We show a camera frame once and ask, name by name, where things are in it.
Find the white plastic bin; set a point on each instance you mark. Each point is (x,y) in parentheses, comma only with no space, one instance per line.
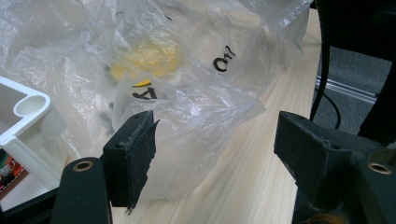
(28,130)

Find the black metal stand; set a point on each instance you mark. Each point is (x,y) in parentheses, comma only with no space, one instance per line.
(378,112)

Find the yellow packet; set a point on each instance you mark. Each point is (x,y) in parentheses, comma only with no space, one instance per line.
(149,60)

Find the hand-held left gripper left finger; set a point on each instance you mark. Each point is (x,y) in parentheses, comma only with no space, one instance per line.
(134,158)

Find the transparent plastic bag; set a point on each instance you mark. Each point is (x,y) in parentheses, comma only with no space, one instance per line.
(199,124)

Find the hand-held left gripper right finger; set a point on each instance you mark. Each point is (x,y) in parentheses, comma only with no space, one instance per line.
(308,152)

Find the metal floor rail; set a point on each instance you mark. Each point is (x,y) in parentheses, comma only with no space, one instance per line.
(348,90)

